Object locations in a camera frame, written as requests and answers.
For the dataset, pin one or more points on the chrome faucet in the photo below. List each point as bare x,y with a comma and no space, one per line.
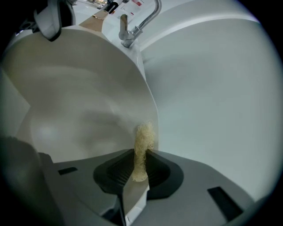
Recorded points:
123,28

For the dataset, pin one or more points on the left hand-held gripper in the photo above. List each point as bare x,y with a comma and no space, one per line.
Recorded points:
28,26

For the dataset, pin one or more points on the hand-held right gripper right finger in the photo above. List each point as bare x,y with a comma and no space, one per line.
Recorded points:
163,176

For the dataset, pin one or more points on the yellow sponge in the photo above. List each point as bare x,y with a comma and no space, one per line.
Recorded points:
142,150

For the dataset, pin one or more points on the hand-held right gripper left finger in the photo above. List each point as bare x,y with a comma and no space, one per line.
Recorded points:
115,174

